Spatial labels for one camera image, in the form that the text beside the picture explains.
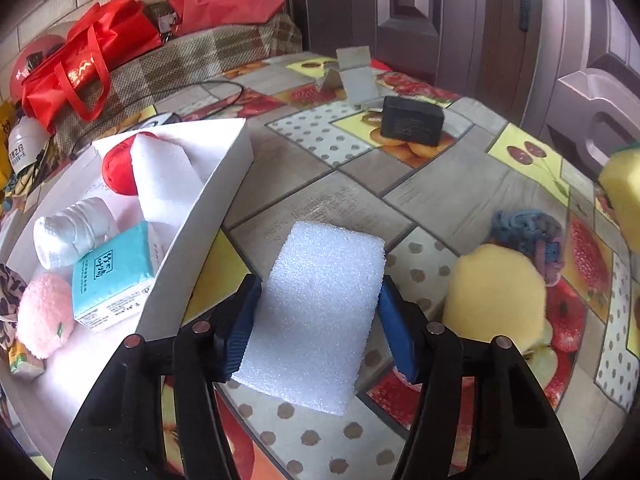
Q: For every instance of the yellow tissue packet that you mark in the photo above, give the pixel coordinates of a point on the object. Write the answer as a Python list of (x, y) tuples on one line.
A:
[(25, 362)]

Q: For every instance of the red helmet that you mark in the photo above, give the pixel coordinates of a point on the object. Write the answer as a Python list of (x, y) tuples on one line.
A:
[(35, 52)]

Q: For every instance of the white cardboard tray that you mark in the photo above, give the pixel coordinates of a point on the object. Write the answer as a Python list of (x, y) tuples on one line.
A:
[(200, 240)]

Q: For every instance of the black box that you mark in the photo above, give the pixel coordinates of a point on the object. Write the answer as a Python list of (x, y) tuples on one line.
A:
[(412, 120)]

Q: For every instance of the teal tissue packet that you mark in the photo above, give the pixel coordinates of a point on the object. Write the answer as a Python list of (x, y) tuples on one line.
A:
[(110, 280)]

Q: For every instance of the white cardboard stand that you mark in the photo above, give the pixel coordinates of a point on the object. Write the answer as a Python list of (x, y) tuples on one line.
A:
[(360, 82)]

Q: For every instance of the red tote bag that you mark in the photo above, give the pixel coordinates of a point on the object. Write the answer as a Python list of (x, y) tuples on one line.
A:
[(90, 50)]

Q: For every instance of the brown wooden door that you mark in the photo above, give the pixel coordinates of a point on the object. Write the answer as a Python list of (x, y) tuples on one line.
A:
[(450, 10)]

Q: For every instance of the white helmet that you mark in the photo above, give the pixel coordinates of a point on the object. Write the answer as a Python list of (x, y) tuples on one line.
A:
[(25, 140)]

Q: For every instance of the plaid cushion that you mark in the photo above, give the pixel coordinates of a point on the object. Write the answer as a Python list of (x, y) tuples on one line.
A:
[(200, 55)]

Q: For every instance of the pink plush peach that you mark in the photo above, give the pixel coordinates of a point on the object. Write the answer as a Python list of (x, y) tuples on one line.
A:
[(42, 310)]

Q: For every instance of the leopard print cloth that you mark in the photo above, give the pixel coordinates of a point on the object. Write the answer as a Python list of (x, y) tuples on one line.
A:
[(10, 295)]

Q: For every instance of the white foam block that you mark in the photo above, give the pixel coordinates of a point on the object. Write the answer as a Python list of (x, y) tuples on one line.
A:
[(165, 185), (315, 310)]

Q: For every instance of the yellow sponge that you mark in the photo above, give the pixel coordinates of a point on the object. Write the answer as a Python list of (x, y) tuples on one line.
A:
[(490, 295)]

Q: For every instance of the red plush apple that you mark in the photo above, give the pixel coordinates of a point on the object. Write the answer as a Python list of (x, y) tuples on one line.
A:
[(117, 170)]

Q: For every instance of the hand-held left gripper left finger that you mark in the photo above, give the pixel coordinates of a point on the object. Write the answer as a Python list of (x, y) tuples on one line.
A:
[(240, 330)]

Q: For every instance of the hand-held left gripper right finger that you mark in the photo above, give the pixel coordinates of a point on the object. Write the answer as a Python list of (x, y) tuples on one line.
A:
[(397, 335)]

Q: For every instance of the yellow bag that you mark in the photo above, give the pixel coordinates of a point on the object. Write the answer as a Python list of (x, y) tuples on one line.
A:
[(5, 125)]

